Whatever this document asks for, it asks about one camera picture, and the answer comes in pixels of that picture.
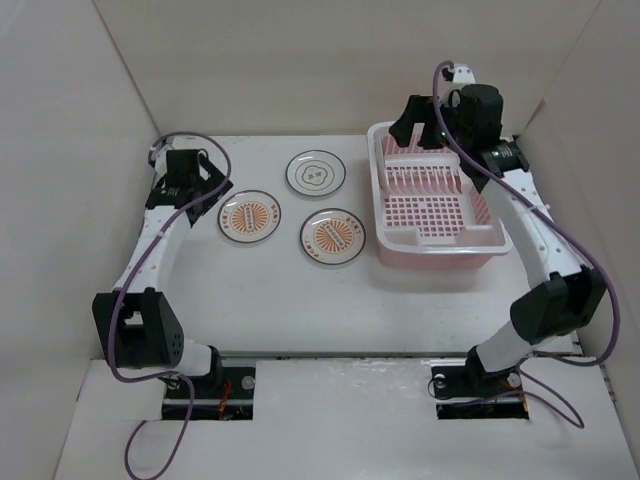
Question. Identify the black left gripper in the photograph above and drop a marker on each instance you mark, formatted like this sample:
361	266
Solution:
213	178

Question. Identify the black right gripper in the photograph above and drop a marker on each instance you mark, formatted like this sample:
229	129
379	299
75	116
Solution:
416	111

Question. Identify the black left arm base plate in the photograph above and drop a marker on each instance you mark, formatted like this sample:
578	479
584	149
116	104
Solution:
233	400

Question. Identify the right orange sunburst plate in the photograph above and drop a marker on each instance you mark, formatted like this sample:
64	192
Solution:
332	237

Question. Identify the left orange sunburst plate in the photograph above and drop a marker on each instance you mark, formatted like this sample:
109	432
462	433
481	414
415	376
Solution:
249	216

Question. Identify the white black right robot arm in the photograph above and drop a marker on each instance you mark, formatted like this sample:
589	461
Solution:
566	282

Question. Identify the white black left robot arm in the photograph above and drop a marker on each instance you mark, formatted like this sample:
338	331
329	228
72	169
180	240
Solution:
137	327

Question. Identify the white pink dish rack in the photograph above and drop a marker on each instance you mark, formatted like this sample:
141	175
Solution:
428	214

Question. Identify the black rimmed flower plate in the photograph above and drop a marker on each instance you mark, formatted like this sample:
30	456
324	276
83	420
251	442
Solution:
316	173

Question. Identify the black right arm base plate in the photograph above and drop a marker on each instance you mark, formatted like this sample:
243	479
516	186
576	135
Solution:
458	397

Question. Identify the orange sunburst plate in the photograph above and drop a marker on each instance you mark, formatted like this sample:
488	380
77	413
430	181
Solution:
249	216
332	237

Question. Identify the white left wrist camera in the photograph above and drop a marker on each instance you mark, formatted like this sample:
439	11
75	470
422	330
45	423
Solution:
156	158

